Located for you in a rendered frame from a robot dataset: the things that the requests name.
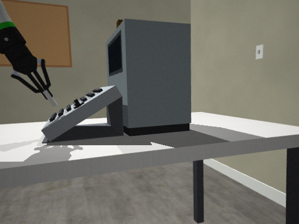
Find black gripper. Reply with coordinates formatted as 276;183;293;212
5;45;57;107

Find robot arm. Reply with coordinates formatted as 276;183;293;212
0;0;26;54

